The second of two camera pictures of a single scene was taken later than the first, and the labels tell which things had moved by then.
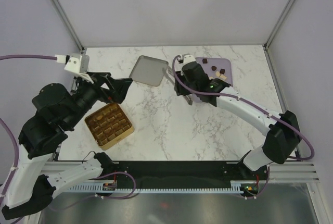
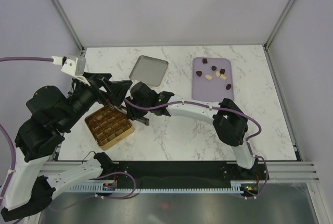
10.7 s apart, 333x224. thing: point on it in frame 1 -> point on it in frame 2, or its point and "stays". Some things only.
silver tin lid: (149, 70) stays
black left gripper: (120, 86) stays
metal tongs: (170, 73) -> (140, 119)
